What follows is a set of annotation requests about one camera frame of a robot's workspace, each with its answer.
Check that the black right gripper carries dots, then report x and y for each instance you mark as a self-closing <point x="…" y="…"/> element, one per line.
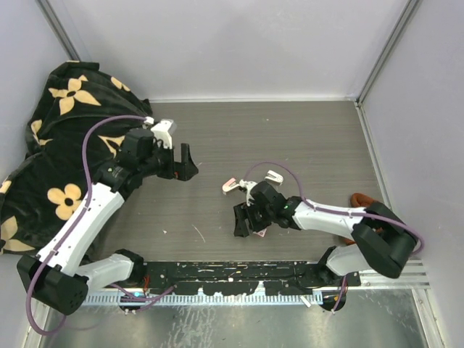
<point x="243" y="212"/>

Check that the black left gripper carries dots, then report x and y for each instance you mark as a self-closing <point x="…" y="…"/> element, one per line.
<point x="183" y="170"/>

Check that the red white staple box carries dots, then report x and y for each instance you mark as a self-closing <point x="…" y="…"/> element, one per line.
<point x="261" y="233"/>

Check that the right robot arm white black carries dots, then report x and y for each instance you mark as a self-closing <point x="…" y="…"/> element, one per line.
<point x="380" y="240"/>

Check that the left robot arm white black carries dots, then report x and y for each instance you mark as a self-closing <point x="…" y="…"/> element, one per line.
<point x="55" y="276"/>

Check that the white staple remover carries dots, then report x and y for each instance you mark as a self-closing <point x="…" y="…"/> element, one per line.
<point x="273" y="177"/>

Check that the brown cloth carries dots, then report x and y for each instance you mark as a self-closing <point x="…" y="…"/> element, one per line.
<point x="359" y="200"/>

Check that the black floral blanket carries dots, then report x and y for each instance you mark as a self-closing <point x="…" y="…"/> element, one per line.
<point x="43" y="193"/>

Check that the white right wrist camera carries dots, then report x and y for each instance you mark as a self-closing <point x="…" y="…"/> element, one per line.
<point x="247" y="187"/>

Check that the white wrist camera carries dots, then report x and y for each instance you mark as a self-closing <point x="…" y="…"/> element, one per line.
<point x="247" y="187"/>
<point x="163" y="131"/>

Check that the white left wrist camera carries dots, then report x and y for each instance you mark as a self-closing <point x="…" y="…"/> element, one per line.
<point x="163" y="131"/>

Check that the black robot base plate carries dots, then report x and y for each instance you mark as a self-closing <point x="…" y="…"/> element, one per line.
<point x="234" y="278"/>

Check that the white slotted cable duct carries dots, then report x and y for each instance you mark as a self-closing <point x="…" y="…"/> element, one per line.
<point x="107" y="298"/>

